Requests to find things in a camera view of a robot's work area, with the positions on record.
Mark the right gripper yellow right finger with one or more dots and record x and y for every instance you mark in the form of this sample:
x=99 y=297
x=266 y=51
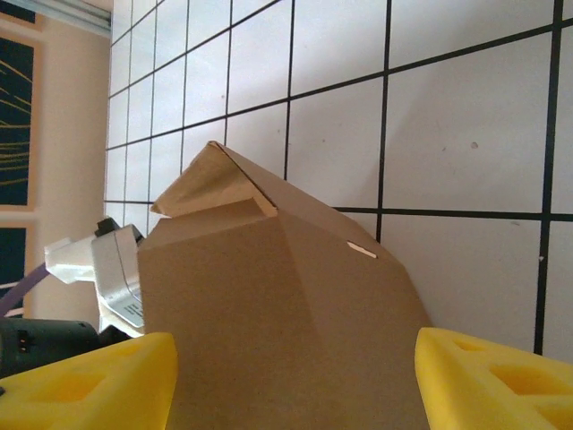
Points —
x=452 y=380

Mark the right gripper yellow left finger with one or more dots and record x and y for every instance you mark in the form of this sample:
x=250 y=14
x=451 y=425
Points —
x=112 y=385

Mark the brown cardboard paper box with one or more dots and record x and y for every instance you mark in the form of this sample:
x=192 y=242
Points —
x=268 y=313

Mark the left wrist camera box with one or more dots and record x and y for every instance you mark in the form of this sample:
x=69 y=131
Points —
x=112 y=264

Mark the teal single flower wall panel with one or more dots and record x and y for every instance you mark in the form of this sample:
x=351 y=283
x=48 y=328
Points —
x=11 y=255

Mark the aluminium corner post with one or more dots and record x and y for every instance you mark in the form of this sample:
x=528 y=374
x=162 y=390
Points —
x=67 y=15

